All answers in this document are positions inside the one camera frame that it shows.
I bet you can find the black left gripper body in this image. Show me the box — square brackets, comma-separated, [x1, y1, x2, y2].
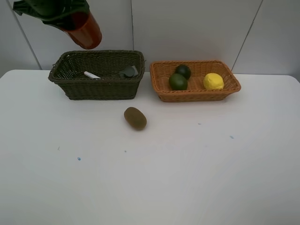
[13, 0, 90, 23]

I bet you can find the yellow lemon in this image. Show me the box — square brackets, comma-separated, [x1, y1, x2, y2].
[203, 73, 224, 90]

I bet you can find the dark green wicker basket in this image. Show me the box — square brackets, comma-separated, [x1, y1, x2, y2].
[48, 50, 145, 100]

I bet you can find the dark green square bottle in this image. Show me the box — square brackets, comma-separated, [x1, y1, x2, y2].
[119, 66, 138, 78]

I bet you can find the orange wicker basket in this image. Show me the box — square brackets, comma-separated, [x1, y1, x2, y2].
[150, 60, 241, 102]

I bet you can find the brown kiwi fruit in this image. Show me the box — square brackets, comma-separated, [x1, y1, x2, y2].
[124, 107, 147, 130]

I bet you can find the green lime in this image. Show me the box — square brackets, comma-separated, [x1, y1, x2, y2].
[168, 74, 188, 90]

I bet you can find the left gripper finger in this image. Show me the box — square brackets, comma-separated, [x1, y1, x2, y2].
[42, 13, 89, 30]

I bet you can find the dark mangosteen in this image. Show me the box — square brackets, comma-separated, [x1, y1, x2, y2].
[175, 64, 191, 80]

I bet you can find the white pink-capped marker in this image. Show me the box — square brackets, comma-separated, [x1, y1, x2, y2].
[84, 71, 101, 79]

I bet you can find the red plastic cup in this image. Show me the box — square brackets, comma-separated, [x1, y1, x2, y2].
[61, 12, 102, 50]

